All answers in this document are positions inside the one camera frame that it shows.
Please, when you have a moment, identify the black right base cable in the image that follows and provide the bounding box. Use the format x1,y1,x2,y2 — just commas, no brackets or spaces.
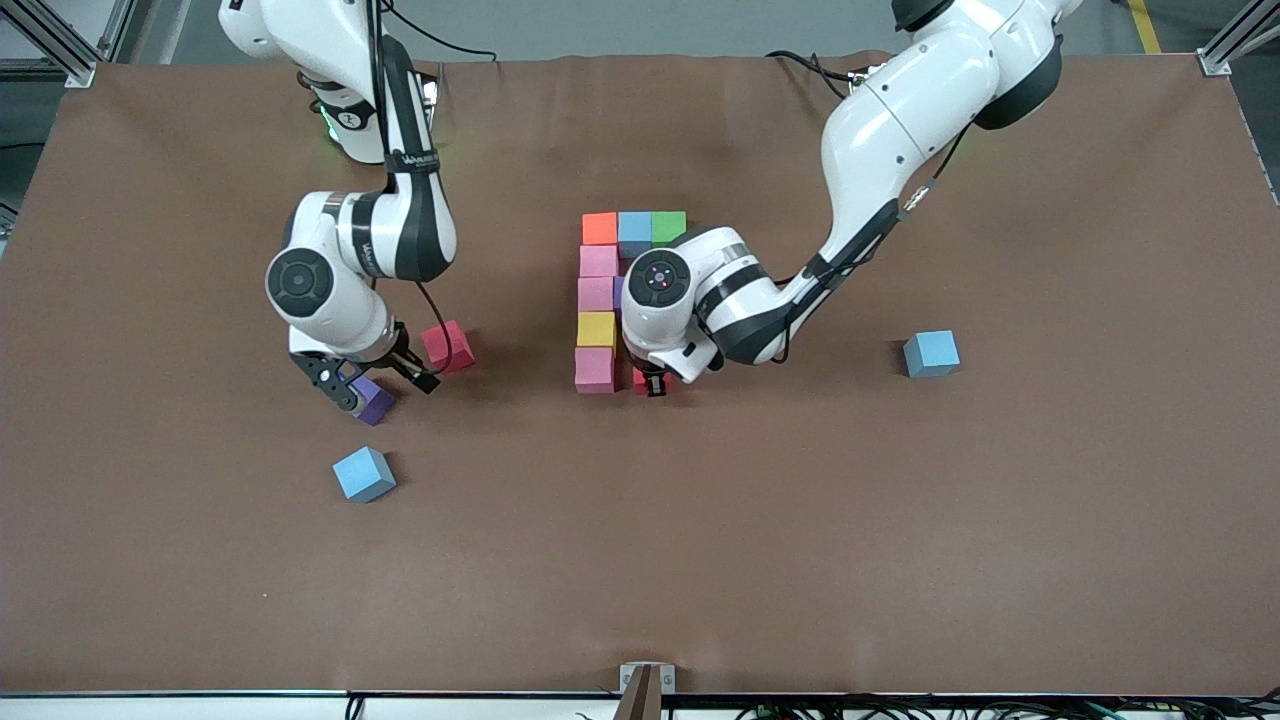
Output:
385,0,498,63

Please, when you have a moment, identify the brown table cover sheet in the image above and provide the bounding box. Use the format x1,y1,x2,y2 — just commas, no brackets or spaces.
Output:
0,50,1280,698

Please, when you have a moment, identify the aluminium frame profile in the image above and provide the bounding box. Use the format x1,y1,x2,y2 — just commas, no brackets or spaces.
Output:
0,0,133,89
1198,0,1280,77

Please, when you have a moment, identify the brown post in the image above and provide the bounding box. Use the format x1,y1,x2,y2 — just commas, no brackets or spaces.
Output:
613,667,664,720

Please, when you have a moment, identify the yellow floor tape strip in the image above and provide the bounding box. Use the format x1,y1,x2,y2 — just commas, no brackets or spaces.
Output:
1128,0,1167,56

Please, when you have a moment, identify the black base cable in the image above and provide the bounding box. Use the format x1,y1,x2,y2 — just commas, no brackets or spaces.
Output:
385,0,498,63
765,48,861,101

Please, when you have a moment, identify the black left base cable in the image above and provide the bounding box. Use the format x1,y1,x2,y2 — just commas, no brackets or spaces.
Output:
765,48,861,101

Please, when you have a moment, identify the white table edge rail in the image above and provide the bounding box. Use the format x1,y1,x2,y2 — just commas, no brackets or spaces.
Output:
0,692,1280,720

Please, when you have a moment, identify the light blue foam block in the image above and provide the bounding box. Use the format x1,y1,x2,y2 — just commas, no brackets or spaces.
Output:
332,446,398,504
902,330,962,380

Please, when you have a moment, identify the grey metal edge bracket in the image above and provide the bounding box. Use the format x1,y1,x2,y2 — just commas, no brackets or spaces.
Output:
619,662,677,695

